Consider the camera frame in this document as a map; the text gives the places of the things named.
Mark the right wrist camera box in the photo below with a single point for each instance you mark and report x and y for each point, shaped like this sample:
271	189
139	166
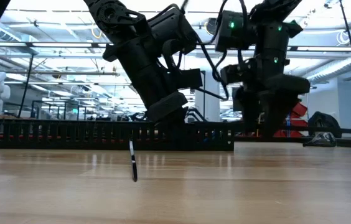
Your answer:
237	73

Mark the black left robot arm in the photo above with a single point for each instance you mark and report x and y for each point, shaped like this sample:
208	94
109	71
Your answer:
138	56

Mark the clear safety glasses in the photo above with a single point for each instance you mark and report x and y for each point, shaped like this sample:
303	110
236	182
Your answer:
320	140

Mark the red bin shelf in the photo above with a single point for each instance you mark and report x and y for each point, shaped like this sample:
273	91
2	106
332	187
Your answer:
300	109

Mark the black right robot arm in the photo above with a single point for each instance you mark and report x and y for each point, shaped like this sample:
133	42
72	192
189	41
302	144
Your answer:
272	40

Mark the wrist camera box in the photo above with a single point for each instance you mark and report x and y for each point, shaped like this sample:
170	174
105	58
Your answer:
237	73
191	78

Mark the black zip tie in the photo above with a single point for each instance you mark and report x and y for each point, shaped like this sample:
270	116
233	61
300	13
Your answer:
134	168

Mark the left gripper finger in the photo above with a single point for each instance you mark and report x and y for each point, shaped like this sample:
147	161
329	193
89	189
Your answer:
174	130

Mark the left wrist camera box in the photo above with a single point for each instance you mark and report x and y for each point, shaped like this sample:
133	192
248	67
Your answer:
191	78

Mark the black bag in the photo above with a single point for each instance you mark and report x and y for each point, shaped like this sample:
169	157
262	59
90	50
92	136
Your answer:
325	121

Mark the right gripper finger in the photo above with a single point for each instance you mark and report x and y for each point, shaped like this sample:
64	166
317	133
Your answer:
251	118
278	115

